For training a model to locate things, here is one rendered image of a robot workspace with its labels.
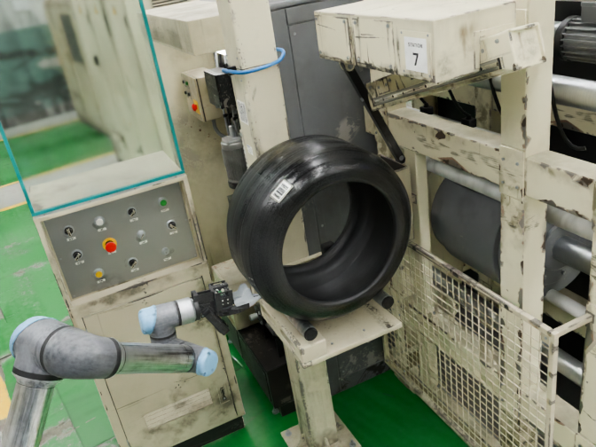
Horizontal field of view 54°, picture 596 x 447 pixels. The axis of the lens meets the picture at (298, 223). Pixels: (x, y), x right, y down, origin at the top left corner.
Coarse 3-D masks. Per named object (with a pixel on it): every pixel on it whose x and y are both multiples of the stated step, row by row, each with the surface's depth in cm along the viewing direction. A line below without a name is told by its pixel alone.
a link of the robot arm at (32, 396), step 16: (32, 320) 139; (48, 320) 139; (16, 336) 137; (32, 336) 135; (48, 336) 133; (16, 352) 137; (32, 352) 133; (16, 368) 135; (32, 368) 134; (16, 384) 137; (32, 384) 135; (48, 384) 136; (16, 400) 135; (32, 400) 135; (48, 400) 138; (16, 416) 134; (32, 416) 135; (16, 432) 134; (32, 432) 135
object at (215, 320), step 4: (204, 312) 172; (208, 312) 173; (212, 312) 173; (204, 316) 173; (208, 316) 173; (212, 316) 174; (216, 316) 176; (208, 320) 174; (212, 320) 174; (216, 320) 175; (220, 320) 175; (212, 324) 175; (216, 324) 175; (220, 324) 175; (224, 324) 177; (216, 328) 176; (220, 328) 176; (224, 328) 176; (228, 328) 177; (220, 332) 176; (224, 332) 177
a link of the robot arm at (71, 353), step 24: (72, 336) 132; (96, 336) 135; (48, 360) 130; (72, 360) 130; (96, 360) 132; (120, 360) 136; (144, 360) 144; (168, 360) 151; (192, 360) 159; (216, 360) 164
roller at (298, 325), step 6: (288, 318) 190; (294, 318) 187; (294, 324) 186; (300, 324) 183; (306, 324) 182; (300, 330) 182; (306, 330) 180; (312, 330) 180; (306, 336) 180; (312, 336) 181
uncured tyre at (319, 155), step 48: (288, 144) 176; (336, 144) 172; (240, 192) 174; (288, 192) 161; (384, 192) 173; (240, 240) 170; (336, 240) 208; (384, 240) 198; (288, 288) 170; (336, 288) 200
